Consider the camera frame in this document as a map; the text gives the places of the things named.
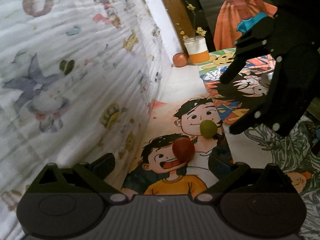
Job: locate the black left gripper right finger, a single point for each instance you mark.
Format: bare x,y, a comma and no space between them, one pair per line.
231,177

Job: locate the brown wooden door frame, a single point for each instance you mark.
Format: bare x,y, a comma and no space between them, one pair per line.
181,18

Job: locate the colourful cartoon poster mat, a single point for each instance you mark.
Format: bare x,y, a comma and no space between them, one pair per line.
157,171

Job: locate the red cherry tomato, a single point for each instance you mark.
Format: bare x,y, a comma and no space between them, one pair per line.
183,149

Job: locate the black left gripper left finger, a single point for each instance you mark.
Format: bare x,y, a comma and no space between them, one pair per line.
94,174

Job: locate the grey metal tray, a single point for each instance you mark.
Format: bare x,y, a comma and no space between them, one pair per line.
266,79

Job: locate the small red apple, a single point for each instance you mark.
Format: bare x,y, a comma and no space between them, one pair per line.
180,59

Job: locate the green grape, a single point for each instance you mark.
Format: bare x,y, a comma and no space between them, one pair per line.
208,129

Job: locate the white cartoon print blanket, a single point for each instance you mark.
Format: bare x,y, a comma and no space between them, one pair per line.
78,80

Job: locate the painting of orange dress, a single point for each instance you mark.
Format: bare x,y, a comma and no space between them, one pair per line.
229,19

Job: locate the white orange jar with flowers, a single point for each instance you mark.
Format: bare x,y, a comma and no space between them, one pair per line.
196,43

